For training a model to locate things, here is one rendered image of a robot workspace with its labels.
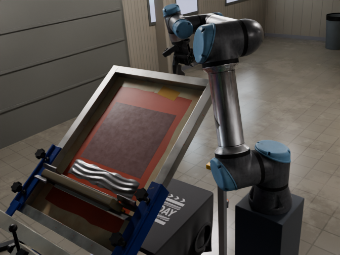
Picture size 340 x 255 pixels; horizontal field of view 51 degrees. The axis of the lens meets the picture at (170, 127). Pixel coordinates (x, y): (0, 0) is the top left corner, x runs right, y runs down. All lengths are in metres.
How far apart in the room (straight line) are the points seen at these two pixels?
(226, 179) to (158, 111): 0.51
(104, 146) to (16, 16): 3.44
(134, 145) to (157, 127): 0.12
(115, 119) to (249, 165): 0.68
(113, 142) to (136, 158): 0.16
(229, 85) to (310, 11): 8.07
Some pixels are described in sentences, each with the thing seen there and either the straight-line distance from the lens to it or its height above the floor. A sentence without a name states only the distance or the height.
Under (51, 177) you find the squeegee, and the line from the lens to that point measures 1.46.
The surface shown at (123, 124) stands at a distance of 1.55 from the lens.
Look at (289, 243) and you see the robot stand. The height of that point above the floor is 1.06.
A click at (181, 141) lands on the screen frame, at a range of 1.32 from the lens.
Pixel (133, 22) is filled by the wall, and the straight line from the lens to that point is 5.96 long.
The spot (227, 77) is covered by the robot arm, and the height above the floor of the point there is 1.67.
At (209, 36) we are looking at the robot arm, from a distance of 1.10.
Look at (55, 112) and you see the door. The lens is 5.20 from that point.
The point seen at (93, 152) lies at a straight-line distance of 1.55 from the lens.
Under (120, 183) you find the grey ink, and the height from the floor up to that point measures 1.26.
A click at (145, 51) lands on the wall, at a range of 6.20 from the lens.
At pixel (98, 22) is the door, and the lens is 5.45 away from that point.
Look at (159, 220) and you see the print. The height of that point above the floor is 0.95.
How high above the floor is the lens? 2.02
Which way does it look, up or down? 26 degrees down
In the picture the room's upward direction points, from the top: 5 degrees counter-clockwise
